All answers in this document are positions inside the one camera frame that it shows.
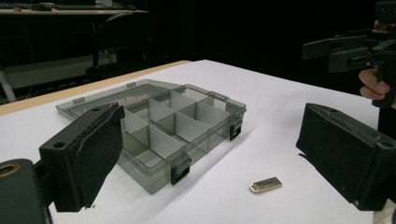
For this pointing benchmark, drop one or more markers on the gold metal usb stick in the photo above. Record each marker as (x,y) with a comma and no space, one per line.
(266,185)

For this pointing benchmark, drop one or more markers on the white low board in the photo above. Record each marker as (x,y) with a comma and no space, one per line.
(46,70)

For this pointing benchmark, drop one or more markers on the metal stand leg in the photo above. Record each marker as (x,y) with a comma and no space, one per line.
(7,87)

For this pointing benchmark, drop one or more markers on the clear grey compartment organizer box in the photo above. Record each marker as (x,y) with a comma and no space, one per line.
(174,124)

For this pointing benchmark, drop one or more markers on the dark keyboard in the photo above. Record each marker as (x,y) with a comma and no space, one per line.
(87,6)

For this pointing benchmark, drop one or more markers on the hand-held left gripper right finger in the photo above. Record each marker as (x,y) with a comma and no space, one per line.
(345,152)

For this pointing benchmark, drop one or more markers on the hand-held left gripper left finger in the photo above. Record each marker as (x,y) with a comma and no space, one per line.
(93,155)

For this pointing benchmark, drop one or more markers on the dark office chair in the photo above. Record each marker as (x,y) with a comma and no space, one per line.
(121,59)

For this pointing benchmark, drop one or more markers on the long light desk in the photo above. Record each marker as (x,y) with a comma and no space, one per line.
(77,12)

